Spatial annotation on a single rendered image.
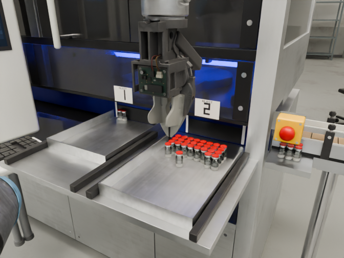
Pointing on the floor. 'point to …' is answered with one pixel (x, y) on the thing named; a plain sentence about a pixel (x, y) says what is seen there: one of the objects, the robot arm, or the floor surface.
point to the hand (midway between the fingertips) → (172, 128)
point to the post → (261, 116)
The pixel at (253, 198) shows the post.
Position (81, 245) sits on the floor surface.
